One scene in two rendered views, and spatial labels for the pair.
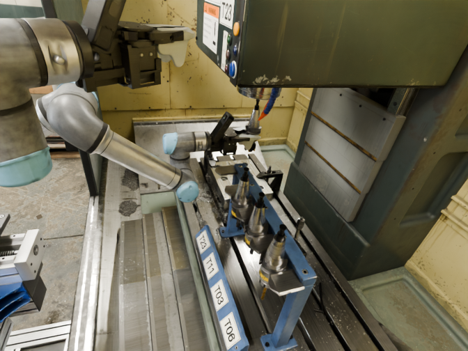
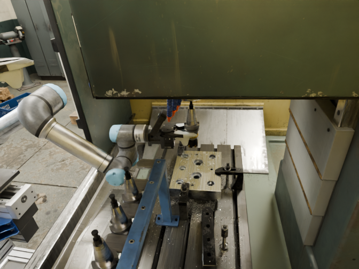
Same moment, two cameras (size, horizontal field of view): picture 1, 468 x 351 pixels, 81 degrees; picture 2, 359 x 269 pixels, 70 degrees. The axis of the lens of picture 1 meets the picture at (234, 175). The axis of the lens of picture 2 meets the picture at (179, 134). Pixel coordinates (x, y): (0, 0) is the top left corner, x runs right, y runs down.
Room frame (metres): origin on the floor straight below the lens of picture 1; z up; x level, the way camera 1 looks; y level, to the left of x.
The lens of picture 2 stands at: (0.21, -0.49, 1.80)
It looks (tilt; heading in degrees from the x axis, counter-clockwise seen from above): 32 degrees down; 33
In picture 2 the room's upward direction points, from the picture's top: 4 degrees counter-clockwise
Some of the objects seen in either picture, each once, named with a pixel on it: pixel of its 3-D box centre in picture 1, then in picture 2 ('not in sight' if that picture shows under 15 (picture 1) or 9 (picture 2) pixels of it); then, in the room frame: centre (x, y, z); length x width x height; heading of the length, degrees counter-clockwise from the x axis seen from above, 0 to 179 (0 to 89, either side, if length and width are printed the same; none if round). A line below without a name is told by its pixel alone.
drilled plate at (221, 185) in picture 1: (238, 180); (197, 172); (1.07, -0.02, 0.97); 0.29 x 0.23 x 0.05; 22
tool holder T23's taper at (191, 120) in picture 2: (255, 117); (191, 115); (0.98, -0.05, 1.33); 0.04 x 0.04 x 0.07
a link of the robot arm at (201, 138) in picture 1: (200, 141); (142, 134); (0.90, 0.14, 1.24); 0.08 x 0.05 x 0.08; 24
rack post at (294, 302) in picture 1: (289, 315); not in sight; (0.39, -0.19, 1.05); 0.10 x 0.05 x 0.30; 112
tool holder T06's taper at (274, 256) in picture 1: (276, 248); (101, 250); (0.42, -0.11, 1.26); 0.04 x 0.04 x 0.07
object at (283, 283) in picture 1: (283, 282); not in sight; (0.37, -0.14, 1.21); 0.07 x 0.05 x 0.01; 112
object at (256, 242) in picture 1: (263, 244); (113, 242); (0.47, -0.09, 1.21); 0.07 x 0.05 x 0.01; 112
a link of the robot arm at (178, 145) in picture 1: (179, 143); (124, 134); (0.87, 0.21, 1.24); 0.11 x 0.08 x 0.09; 114
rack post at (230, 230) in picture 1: (235, 204); (164, 196); (0.79, -0.02, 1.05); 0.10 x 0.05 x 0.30; 112
